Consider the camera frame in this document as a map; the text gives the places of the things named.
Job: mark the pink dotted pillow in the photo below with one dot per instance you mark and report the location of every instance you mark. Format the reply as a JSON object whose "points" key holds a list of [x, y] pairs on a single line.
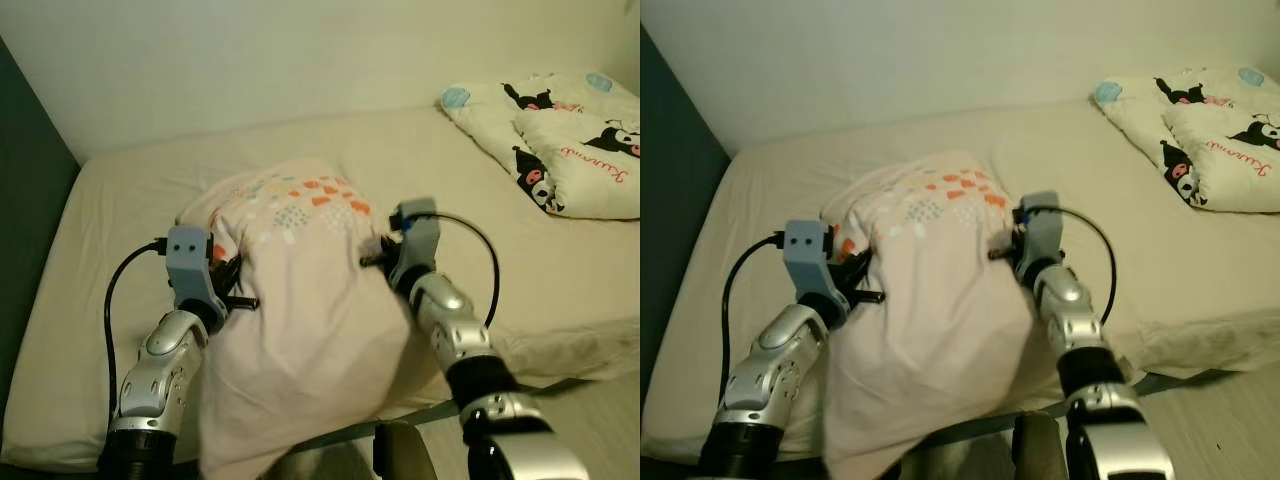
{"points": [[940, 330], [300, 330]]}

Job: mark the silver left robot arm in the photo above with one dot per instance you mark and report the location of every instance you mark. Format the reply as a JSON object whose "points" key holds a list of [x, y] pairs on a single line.
{"points": [[770, 370], [160, 370]]}

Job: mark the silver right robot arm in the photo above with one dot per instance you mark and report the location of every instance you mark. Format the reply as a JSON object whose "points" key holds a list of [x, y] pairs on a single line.
{"points": [[1075, 320], [455, 330]]}

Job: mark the beige sheeted bed mattress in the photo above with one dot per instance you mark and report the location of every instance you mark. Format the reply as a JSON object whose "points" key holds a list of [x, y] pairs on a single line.
{"points": [[500, 280], [1150, 270]]}

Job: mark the dark green padded headboard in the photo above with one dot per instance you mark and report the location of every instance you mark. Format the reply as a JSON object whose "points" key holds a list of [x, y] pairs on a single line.
{"points": [[25, 250], [670, 250]]}

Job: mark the dark green bed base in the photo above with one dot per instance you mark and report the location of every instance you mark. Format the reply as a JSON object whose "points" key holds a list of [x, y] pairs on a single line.
{"points": [[1180, 380], [540, 388]]}

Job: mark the dark robot leg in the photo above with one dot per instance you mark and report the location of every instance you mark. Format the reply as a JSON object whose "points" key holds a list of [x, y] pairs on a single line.
{"points": [[1040, 450], [405, 455]]}

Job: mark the cream cartoon print comforter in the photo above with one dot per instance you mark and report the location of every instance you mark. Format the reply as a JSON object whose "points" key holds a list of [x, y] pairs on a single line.
{"points": [[1230, 160], [580, 170]]}

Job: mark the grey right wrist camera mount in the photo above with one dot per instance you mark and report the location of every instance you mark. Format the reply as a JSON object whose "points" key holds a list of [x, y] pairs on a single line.
{"points": [[420, 240], [1040, 230]]}

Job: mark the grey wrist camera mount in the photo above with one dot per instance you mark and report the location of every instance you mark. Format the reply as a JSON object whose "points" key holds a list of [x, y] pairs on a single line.
{"points": [[190, 265], [1040, 230], [420, 240], [805, 255]]}

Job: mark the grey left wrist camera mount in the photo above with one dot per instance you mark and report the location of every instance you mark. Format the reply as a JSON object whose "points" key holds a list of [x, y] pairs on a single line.
{"points": [[805, 255], [190, 265]]}

